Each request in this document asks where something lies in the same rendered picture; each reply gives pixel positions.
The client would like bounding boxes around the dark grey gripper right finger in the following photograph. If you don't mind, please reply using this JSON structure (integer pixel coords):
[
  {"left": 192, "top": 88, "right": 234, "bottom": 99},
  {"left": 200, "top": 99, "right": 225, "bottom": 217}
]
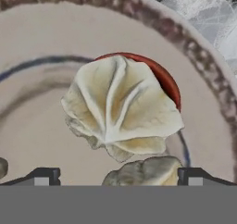
[{"left": 177, "top": 167, "right": 237, "bottom": 187}]

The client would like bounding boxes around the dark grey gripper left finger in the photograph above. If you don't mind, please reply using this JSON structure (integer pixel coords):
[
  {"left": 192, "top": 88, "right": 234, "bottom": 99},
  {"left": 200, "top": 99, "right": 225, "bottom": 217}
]
[{"left": 1, "top": 167, "right": 62, "bottom": 187}]

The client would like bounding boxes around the cream pleated dumpling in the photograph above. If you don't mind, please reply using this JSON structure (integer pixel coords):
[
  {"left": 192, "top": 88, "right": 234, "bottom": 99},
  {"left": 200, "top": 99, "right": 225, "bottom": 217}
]
[
  {"left": 101, "top": 156, "right": 183, "bottom": 187},
  {"left": 60, "top": 55, "right": 185, "bottom": 164}
]

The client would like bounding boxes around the beige plate with brown rim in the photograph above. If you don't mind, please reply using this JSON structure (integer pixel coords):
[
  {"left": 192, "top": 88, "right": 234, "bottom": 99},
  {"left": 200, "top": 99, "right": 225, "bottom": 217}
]
[{"left": 0, "top": 0, "right": 237, "bottom": 187}]

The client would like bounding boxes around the red round disc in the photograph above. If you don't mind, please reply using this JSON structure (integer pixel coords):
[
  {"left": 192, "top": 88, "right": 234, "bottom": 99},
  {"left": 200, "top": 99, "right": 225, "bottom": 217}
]
[{"left": 94, "top": 52, "right": 182, "bottom": 113}]

